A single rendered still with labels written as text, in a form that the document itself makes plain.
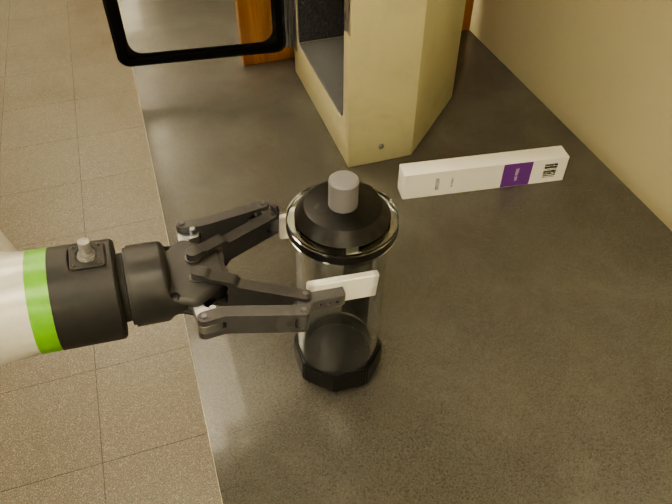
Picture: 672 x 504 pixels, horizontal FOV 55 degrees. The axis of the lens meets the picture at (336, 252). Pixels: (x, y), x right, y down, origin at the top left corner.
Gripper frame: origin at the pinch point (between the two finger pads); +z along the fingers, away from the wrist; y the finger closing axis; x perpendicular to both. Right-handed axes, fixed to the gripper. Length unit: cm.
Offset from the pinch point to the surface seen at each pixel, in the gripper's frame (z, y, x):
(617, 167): 58, 23, 15
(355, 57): 14.4, 34.9, -1.9
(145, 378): -23, 74, 115
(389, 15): 18.7, 34.9, -7.8
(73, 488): -44, 46, 117
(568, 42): 57, 43, 3
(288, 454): -6.9, -9.9, 19.4
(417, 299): 14.9, 5.8, 17.4
